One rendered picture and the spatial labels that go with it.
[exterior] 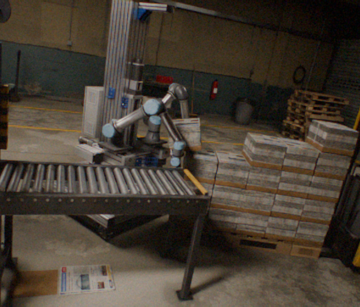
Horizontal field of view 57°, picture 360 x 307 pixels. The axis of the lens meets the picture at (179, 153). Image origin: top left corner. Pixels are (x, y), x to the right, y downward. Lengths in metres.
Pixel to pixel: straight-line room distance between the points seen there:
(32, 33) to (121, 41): 6.22
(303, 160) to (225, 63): 7.32
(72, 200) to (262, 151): 1.72
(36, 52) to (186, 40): 3.93
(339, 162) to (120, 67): 2.13
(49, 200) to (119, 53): 1.58
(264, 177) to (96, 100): 1.71
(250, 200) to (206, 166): 0.53
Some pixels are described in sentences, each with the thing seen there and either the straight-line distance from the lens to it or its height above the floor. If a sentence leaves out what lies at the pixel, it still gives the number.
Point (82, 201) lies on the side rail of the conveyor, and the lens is 2.00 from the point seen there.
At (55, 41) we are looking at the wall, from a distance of 9.15.
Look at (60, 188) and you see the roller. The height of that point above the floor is 0.80.
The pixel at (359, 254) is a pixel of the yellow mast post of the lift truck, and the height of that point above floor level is 0.22.
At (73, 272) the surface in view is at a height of 0.01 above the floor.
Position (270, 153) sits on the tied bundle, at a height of 0.97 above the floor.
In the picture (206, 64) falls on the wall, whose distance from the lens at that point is 9.94.
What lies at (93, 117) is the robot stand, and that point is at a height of 0.96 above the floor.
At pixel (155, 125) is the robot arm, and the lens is 3.22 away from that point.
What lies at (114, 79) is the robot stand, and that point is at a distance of 3.11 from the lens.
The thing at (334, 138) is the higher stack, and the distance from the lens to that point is 3.19.
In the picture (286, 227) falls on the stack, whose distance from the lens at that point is 3.36.
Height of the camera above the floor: 1.66
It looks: 16 degrees down
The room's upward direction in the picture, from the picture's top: 10 degrees clockwise
